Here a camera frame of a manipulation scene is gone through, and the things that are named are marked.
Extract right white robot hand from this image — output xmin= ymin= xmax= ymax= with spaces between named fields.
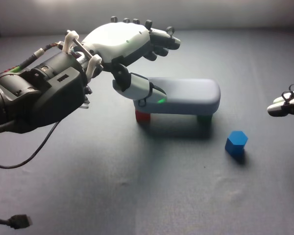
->
xmin=266 ymin=74 xmax=294 ymax=142

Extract thin black cable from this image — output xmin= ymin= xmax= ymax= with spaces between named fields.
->
xmin=0 ymin=120 xmax=61 ymax=169

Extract blue hexagonal block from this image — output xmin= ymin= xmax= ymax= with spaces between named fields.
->
xmin=224 ymin=130 xmax=248 ymax=157

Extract black cable with plug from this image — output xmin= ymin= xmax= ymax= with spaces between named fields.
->
xmin=0 ymin=213 xmax=33 ymax=230

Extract red rectangular block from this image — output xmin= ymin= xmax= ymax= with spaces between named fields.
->
xmin=135 ymin=109 xmax=151 ymax=122

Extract grey rounded long block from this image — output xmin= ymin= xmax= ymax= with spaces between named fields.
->
xmin=133 ymin=77 xmax=221 ymax=116

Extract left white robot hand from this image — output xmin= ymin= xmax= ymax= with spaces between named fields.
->
xmin=81 ymin=16 xmax=182 ymax=108

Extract grey table cloth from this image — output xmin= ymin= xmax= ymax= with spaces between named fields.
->
xmin=0 ymin=29 xmax=294 ymax=235

